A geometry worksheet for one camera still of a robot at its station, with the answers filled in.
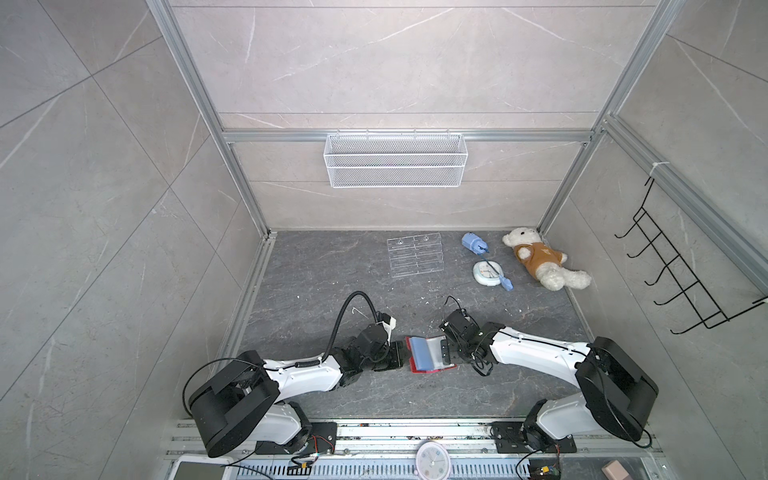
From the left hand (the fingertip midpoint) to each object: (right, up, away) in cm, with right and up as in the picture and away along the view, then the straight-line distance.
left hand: (414, 350), depth 82 cm
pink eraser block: (+45, -23, -14) cm, 53 cm away
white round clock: (+3, -22, -13) cm, 26 cm away
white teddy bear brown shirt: (+46, +24, +19) cm, 55 cm away
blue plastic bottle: (+25, +31, +26) cm, 48 cm away
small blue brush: (+33, +17, +18) cm, 41 cm away
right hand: (+14, -2, +7) cm, 15 cm away
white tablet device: (-49, -22, -16) cm, 56 cm away
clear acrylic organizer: (+1, +27, +25) cm, 37 cm away
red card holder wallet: (+4, -3, +5) cm, 7 cm away
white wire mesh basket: (-5, +59, +19) cm, 63 cm away
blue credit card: (+4, -3, +6) cm, 7 cm away
